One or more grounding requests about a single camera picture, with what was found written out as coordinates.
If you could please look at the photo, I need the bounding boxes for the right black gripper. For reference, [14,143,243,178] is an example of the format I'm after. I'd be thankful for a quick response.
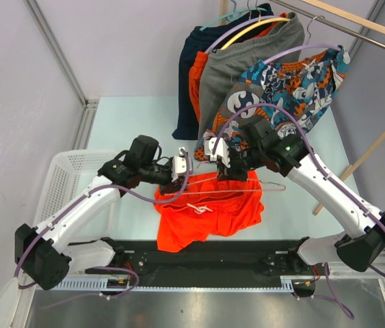
[217,144,265,182]

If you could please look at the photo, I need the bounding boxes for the bright orange shorts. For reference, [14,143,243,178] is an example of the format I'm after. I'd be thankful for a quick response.
[152,169,265,253]

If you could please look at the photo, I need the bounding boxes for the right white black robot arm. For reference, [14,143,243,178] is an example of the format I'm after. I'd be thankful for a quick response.
[204,118,385,274]

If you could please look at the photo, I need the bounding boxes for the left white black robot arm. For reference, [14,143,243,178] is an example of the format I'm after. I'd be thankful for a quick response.
[14,135,192,290]

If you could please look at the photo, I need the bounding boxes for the patterned blue orange shorts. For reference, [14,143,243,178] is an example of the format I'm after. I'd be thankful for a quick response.
[194,47,351,161]

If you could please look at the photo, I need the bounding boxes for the grey shorts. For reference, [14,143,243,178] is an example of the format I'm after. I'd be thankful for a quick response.
[197,12,306,141]

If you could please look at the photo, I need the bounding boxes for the dark orange hanging shorts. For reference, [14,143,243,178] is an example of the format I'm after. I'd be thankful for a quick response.
[188,21,280,121]

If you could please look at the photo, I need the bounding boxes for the yellow hanger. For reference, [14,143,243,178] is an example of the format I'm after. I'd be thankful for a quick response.
[221,16,290,50]

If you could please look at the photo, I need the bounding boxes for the purple hanger rear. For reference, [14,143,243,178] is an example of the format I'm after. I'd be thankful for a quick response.
[204,14,278,53]

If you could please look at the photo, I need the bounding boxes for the purple hanger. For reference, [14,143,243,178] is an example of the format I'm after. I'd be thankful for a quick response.
[258,12,343,64]
[204,14,278,53]

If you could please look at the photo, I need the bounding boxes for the navy blue shorts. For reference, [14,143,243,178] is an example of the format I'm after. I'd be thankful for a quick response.
[172,3,274,140]

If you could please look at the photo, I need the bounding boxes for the purple hanger front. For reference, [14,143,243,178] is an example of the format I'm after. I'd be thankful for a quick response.
[258,12,343,64]

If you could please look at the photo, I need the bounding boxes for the teal hanger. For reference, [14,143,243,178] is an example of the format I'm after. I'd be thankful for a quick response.
[200,0,249,31]

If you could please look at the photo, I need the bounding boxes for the white plastic laundry basket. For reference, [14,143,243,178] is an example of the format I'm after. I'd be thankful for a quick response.
[34,150,120,243]

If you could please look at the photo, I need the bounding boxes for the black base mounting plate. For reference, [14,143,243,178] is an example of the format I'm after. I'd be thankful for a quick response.
[73,241,326,297]

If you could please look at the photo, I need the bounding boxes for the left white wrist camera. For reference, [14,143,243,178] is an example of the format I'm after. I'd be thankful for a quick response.
[171,147,193,182]

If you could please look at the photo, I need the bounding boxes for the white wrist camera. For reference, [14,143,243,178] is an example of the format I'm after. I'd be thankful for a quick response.
[171,147,193,182]
[203,137,230,168]

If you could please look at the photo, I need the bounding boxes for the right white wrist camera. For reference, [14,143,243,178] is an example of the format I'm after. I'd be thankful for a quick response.
[203,137,230,168]

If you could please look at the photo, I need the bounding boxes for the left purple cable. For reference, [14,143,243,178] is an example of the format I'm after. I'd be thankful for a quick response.
[13,152,191,308]

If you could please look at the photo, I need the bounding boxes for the purple cable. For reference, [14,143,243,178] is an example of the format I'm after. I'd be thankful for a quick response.
[13,152,191,308]
[211,103,385,320]

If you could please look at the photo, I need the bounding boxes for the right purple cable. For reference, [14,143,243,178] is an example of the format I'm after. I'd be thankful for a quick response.
[211,103,385,320]

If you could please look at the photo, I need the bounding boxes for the aluminium frame post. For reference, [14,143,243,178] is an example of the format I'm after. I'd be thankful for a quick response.
[23,0,89,107]

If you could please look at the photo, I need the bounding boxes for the white slotted cable duct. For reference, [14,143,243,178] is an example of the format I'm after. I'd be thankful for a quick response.
[52,277,294,293]

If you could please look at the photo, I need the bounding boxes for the wooden clothes rack frame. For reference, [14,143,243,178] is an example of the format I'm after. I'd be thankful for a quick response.
[219,0,385,216]

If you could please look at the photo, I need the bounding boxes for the metal clothes rail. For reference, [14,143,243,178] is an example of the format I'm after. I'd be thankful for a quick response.
[274,1,385,54]

